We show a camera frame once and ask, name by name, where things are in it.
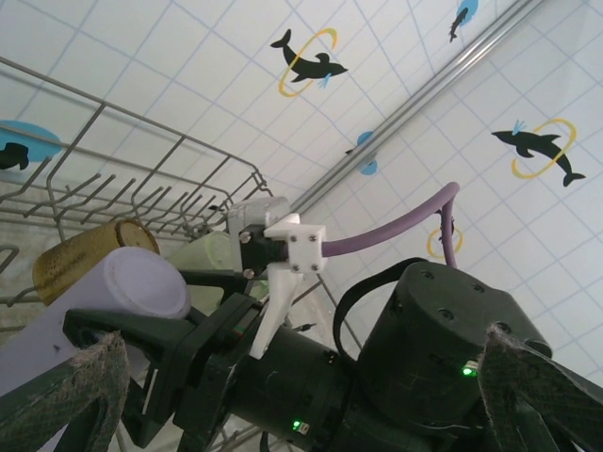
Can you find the pale olive translucent cup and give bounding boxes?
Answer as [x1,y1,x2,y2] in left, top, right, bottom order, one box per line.
[167,229,236,310]

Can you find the aluminium corner post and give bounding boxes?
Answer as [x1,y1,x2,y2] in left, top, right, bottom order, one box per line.
[289,0,536,216]

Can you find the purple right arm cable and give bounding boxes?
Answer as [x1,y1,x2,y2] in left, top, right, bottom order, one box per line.
[319,181,461,272]

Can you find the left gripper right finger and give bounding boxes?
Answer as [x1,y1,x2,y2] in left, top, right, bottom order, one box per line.
[474,323,603,452]

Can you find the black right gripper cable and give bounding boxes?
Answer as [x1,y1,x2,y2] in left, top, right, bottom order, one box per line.
[332,269,407,353]

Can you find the lilac plastic cup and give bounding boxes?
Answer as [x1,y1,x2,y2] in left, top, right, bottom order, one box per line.
[0,247,193,452]

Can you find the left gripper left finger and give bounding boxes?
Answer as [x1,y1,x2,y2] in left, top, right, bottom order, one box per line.
[0,331,130,452]

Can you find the brown plastic cup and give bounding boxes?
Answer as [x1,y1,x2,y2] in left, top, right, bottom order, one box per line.
[31,218,162,306]

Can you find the grey wire dish rack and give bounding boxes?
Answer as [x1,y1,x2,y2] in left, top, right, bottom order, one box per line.
[0,56,362,452]

